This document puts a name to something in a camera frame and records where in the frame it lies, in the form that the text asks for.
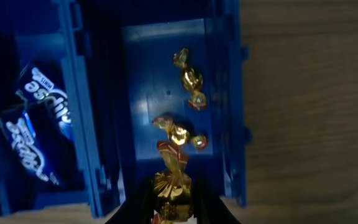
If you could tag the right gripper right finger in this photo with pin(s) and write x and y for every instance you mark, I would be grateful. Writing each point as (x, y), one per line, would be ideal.
(211, 208)

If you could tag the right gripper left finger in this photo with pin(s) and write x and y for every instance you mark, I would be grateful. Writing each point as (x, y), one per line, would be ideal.
(135, 208)

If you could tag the gold candy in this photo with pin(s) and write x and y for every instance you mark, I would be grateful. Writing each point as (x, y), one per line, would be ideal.
(191, 79)
(172, 193)
(179, 133)

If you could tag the blue tray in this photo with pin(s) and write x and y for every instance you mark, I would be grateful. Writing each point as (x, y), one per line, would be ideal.
(154, 77)

